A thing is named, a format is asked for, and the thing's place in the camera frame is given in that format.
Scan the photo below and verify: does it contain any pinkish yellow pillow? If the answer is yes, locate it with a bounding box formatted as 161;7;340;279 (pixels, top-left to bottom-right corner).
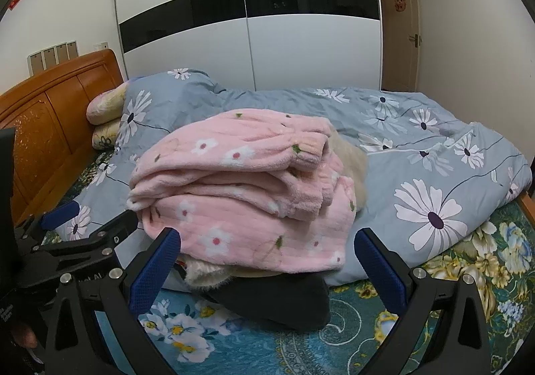
86;83;128;125

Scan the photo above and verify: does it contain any yellow dark-flowered pillow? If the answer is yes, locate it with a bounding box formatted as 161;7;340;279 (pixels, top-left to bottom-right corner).
92;120;124;150

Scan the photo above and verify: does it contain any person's left hand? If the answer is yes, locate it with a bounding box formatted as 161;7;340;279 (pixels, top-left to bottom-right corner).
10;322;39;350

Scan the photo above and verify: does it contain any grey daisy print duvet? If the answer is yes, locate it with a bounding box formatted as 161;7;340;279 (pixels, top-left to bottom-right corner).
54;68;533;288

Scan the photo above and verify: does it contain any pink floral fleece pajama garment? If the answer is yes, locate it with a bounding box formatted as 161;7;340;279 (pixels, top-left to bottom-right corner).
127;108;335;219
138;158;358;275

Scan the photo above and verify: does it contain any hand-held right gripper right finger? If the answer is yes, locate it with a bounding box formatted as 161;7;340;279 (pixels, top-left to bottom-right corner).
354;228;492;375

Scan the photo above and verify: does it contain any wooden bed headboard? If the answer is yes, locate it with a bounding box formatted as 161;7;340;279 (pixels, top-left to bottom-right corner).
0;48;126;227

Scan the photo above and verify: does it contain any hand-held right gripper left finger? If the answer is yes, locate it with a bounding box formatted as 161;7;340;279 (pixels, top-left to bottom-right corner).
44;228;182;375

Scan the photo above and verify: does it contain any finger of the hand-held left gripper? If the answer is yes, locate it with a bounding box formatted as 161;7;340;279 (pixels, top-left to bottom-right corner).
14;200;81;251
32;210;139;272

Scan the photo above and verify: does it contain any teal floral bedsheet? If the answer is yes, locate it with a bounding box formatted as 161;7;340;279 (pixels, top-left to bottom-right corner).
39;147;535;375

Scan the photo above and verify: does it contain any dark grey garment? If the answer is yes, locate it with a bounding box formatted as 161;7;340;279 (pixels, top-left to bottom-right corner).
205;270;333;332

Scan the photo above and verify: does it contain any beige room door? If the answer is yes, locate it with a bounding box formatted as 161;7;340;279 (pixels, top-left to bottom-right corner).
378;0;421;92

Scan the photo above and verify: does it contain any beige fuzzy garment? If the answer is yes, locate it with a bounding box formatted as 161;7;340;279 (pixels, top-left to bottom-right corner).
182;124;370;292

